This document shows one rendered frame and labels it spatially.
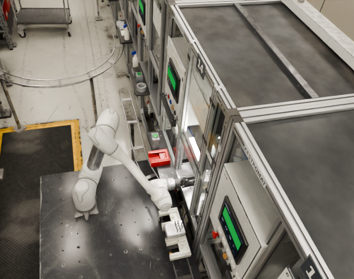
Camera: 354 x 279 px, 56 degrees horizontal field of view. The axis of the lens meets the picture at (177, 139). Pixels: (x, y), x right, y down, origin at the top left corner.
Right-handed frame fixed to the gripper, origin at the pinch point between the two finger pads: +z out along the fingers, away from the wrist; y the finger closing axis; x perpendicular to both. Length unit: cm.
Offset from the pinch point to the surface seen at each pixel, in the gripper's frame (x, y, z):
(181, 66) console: 27, 82, -15
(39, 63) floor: 321, -101, -137
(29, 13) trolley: 431, -75, -149
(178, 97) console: 27, 58, -14
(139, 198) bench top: 13, -32, -43
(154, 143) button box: 43, -2, -26
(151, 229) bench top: -15, -32, -40
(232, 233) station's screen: -73, 61, -17
